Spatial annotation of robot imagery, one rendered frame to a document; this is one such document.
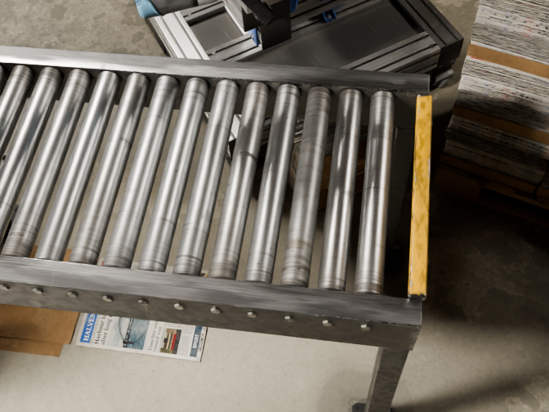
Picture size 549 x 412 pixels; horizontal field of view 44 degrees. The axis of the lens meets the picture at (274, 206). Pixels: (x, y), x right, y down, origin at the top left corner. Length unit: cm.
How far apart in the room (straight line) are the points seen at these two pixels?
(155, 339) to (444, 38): 131
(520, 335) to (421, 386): 33
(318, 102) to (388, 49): 92
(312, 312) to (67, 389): 106
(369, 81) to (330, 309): 51
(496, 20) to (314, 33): 84
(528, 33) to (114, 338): 137
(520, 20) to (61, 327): 149
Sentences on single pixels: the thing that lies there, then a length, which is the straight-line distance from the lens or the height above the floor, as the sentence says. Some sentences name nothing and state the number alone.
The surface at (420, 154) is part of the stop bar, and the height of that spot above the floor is 82.
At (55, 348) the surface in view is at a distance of 213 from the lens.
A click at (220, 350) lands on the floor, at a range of 201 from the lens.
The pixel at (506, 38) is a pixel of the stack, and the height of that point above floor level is 69.
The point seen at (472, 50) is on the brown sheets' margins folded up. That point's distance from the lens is 177.
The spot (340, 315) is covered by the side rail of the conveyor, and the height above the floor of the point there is 80.
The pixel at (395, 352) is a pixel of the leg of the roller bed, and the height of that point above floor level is 66.
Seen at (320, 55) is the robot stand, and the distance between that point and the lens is 230.
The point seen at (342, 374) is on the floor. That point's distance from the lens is 197.
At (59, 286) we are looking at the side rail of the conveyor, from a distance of 127.
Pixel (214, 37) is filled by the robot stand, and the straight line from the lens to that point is 238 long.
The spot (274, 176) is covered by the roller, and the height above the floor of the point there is 80.
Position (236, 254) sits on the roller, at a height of 79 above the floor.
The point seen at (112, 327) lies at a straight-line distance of 210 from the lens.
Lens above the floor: 189
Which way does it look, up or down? 59 degrees down
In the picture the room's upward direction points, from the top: 6 degrees counter-clockwise
